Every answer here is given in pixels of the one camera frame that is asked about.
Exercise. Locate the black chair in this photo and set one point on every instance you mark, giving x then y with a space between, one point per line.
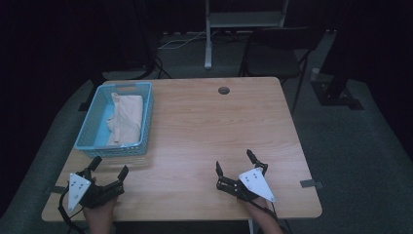
272 61

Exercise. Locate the white metal stand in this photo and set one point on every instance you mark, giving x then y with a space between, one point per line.
240 19

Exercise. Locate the small white cylinder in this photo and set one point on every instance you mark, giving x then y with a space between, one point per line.
314 74

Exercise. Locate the beige cloth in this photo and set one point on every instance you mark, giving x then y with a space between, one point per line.
128 120

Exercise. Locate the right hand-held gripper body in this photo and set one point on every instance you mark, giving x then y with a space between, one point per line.
255 183

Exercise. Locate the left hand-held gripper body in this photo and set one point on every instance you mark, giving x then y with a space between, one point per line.
97 193

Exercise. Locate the grey tape strip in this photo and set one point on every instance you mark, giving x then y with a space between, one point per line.
310 183
53 189

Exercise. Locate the black stand with base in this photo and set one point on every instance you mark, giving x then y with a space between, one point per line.
336 91

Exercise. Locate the person's right hand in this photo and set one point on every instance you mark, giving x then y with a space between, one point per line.
256 205

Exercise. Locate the blue plastic basket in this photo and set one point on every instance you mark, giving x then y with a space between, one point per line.
87 130

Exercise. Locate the dark flat stand base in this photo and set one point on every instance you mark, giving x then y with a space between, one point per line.
125 75

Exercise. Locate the person's left hand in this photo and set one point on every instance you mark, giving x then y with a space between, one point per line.
99 213

